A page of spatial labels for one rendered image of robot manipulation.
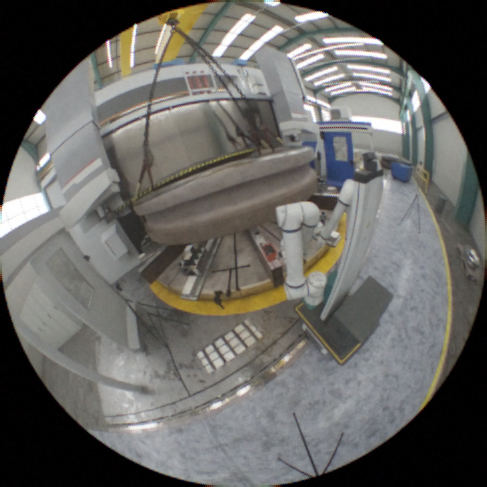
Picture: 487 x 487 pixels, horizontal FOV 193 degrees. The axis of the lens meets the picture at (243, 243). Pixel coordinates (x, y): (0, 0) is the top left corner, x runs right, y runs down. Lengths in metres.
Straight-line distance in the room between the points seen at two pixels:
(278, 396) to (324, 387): 0.52
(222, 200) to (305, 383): 2.54
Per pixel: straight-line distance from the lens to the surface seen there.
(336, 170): 6.57
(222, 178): 1.82
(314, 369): 1.95
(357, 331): 1.23
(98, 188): 2.82
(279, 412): 1.99
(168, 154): 4.65
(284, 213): 0.79
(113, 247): 4.68
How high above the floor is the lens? 1.92
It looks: 36 degrees down
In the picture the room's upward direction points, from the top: 18 degrees counter-clockwise
